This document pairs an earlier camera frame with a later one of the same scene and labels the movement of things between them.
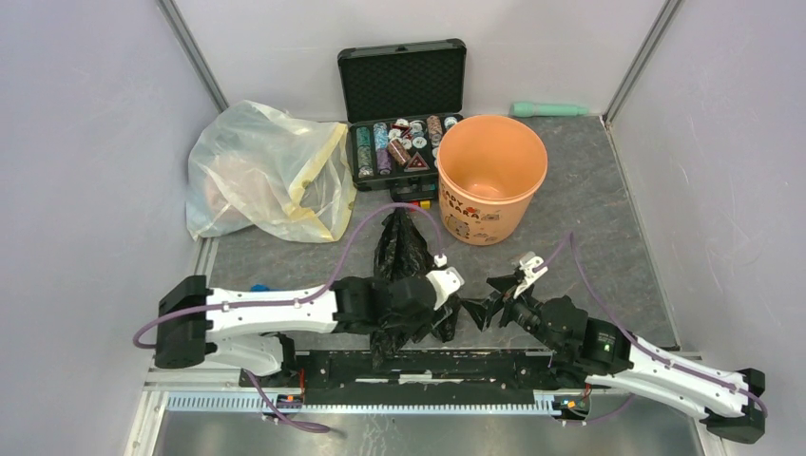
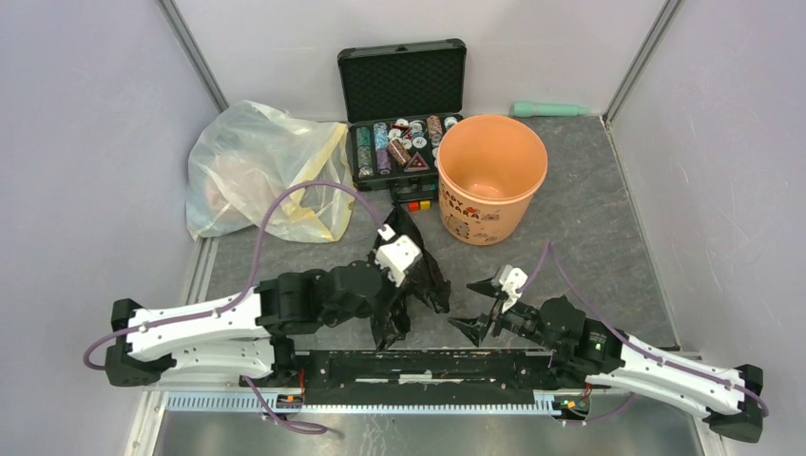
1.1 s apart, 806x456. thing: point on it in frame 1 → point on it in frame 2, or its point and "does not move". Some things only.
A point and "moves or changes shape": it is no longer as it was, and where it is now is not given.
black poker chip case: (396, 99) does not move
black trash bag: (402, 252) moves or changes shape
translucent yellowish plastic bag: (257, 169) does not move
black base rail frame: (395, 380) does not move
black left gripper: (431, 317) → (394, 291)
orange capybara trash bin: (489, 170) does not move
